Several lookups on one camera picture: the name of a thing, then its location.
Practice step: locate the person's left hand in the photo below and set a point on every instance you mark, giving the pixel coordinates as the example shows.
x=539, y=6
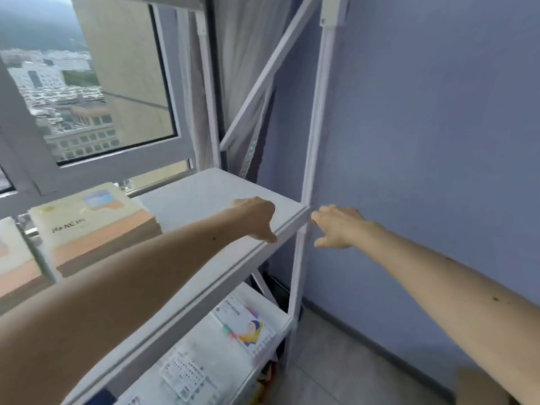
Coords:
x=255, y=217

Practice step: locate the person's right hand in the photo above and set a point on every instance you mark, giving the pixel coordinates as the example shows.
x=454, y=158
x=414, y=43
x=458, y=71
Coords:
x=346, y=229

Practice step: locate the white metal shelf rack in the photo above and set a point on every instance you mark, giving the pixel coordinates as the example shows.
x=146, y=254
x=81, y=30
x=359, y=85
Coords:
x=202, y=194

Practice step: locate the cream orange blue-picture books stack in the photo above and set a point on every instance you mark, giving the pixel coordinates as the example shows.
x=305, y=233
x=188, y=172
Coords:
x=93, y=223

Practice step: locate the cream orange cover books stack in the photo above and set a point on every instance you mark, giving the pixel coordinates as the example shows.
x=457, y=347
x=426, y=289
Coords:
x=17, y=265

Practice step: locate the person's left forearm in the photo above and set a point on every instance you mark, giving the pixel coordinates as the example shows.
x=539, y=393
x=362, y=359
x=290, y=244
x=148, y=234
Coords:
x=105, y=299

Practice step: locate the person's right forearm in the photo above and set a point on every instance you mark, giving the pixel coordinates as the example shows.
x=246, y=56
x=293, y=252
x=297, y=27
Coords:
x=455, y=299

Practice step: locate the colourful printed booklet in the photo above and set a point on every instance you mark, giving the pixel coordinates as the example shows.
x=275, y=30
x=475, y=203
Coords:
x=244, y=326

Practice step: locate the grey hanging fabric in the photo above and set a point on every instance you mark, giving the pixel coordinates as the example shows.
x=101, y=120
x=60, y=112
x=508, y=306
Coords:
x=244, y=59

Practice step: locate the pile of red snack packets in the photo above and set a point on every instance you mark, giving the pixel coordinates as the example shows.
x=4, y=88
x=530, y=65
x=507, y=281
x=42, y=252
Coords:
x=266, y=385

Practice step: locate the white printed paper card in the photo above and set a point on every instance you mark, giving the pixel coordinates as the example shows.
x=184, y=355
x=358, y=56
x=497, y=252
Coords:
x=183, y=377

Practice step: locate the low tan office building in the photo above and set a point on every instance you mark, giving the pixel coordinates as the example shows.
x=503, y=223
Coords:
x=84, y=134

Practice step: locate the beige high-rise building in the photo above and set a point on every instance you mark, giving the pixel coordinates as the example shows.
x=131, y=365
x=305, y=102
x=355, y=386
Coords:
x=126, y=71

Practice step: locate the green mountain ridge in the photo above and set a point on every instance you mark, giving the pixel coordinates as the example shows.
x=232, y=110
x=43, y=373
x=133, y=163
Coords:
x=38, y=21

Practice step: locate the white window frame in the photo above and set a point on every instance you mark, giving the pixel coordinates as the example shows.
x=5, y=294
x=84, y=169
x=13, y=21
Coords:
x=126, y=160

